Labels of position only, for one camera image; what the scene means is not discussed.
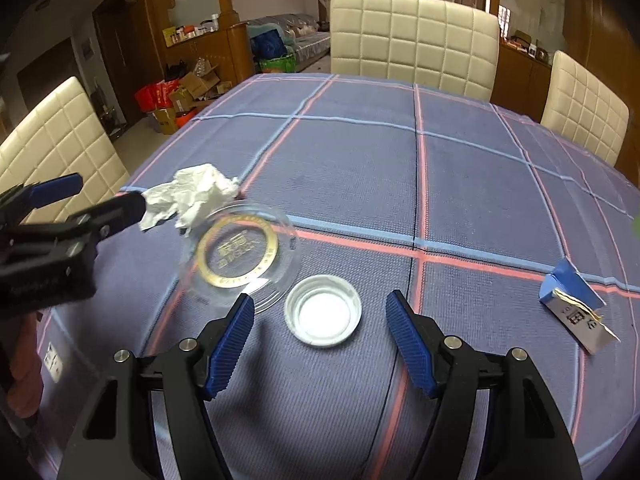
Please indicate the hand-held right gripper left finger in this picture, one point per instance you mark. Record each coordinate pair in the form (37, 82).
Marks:
(230, 350)

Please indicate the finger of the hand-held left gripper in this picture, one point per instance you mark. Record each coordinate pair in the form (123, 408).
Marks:
(55, 190)
(115, 215)

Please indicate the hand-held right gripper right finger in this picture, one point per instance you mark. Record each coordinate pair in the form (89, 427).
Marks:
(410, 345)

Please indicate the white tissue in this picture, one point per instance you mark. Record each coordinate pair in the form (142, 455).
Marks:
(200, 190)

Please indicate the white bottle cap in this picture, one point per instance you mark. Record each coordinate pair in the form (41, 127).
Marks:
(325, 317)

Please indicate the person's left hand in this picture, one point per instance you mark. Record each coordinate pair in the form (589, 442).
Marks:
(25, 370)

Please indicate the cream quilted chair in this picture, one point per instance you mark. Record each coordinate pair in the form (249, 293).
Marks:
(55, 145)
(415, 40)
(585, 105)

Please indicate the red bag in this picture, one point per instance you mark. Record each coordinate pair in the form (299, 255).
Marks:
(155, 95)

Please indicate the pile of cardboard boxes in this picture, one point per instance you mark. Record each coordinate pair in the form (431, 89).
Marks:
(192, 90)

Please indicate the blue white paper carton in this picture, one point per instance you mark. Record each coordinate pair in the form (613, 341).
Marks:
(570, 295)

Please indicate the blue checked tablecloth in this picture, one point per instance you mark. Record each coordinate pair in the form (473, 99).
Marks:
(350, 170)

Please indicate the wooden counter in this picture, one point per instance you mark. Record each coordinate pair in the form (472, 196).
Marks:
(225, 55)

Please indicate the green basket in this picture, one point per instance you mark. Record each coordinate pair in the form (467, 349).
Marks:
(275, 64)

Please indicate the blue bag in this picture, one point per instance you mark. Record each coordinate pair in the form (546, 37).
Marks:
(267, 45)

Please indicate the grey sofa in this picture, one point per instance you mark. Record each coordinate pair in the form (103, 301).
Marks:
(305, 35)

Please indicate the wooden sideboard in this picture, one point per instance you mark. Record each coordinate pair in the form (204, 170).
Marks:
(522, 75)

